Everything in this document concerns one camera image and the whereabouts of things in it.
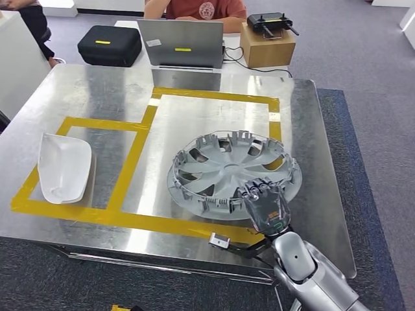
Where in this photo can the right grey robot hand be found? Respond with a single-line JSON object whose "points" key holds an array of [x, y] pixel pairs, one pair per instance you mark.
{"points": [[267, 210]]}

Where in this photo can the grey plastic wheel hubcap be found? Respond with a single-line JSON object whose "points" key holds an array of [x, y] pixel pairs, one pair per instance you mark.
{"points": [[220, 171]]}

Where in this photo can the steel top workbench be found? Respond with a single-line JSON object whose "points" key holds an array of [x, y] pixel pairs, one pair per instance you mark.
{"points": [[97, 94]]}

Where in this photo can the white mirror cover part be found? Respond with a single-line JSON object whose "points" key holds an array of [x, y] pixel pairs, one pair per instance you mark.
{"points": [[64, 169]]}

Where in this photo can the brown cardboard box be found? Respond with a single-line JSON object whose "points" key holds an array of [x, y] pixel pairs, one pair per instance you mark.
{"points": [[267, 51]]}

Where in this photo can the black remote controller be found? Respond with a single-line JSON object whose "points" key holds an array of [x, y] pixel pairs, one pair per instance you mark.
{"points": [[269, 21]]}

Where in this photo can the silver laptop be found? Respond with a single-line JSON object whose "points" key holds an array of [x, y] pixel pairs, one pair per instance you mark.
{"points": [[181, 41]]}

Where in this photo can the person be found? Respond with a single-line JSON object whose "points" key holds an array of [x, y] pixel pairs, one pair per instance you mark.
{"points": [[35, 25], [201, 9]]}

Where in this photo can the yellow floor tape square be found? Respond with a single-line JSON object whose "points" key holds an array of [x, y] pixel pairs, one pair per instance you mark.
{"points": [[118, 308]]}

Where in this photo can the white panel furniture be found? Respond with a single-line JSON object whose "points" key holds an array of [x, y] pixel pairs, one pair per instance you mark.
{"points": [[408, 25]]}

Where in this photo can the black zip case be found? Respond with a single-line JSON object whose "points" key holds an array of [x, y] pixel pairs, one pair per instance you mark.
{"points": [[110, 47]]}

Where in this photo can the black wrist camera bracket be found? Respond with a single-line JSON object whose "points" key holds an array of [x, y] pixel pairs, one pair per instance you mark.
{"points": [[249, 250]]}

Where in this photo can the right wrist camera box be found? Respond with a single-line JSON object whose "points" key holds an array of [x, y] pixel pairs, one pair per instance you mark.
{"points": [[219, 241]]}

